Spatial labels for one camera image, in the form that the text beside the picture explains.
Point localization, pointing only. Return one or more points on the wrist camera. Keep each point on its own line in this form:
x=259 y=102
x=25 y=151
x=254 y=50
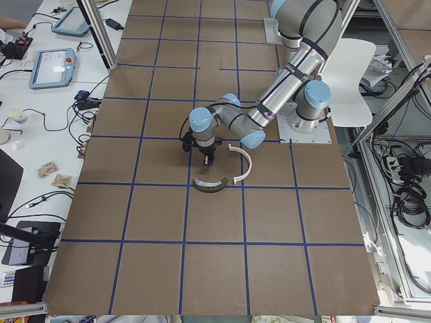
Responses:
x=188 y=141

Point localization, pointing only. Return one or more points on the aluminium frame post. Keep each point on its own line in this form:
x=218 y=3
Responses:
x=94 y=21

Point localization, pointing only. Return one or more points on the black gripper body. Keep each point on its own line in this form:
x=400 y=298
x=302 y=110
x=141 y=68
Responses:
x=206 y=151

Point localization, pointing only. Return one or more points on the blue teach pendant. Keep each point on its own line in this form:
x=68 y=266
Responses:
x=53 y=68
x=72 y=23

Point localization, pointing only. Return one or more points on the white chair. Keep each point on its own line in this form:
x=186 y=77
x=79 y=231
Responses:
x=342 y=73

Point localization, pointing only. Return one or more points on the black monitor stand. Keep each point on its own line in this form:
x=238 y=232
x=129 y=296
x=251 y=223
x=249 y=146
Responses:
x=32 y=242

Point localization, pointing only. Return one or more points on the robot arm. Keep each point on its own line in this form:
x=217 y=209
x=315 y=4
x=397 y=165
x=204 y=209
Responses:
x=315 y=28

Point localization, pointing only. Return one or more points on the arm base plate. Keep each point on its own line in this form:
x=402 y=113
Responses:
x=272 y=34
x=293 y=129

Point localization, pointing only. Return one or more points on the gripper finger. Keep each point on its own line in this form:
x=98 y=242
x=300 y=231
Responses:
x=208 y=159

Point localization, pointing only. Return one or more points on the dark green brake shoe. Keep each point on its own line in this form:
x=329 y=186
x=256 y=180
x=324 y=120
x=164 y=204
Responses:
x=210 y=187

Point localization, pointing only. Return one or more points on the far blue teach pendant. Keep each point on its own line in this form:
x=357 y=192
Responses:
x=72 y=23

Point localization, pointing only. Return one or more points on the black power adapter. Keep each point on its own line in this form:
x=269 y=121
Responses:
x=113 y=24

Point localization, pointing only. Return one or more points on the snack packet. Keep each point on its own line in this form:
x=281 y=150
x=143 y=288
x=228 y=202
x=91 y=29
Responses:
x=62 y=181
x=47 y=169

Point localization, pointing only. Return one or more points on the near blue teach pendant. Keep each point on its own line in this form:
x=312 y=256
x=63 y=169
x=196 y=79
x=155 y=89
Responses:
x=53 y=68

